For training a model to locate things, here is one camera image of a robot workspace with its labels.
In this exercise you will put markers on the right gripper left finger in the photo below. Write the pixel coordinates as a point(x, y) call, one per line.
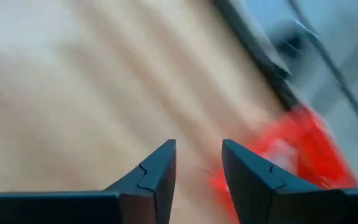
point(148, 193)

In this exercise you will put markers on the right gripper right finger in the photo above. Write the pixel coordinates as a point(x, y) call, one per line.
point(253, 193)

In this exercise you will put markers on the red plastic basket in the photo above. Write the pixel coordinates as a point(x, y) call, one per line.
point(315, 140)

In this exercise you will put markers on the black aluminium table frame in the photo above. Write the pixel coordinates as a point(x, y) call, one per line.
point(258, 56)

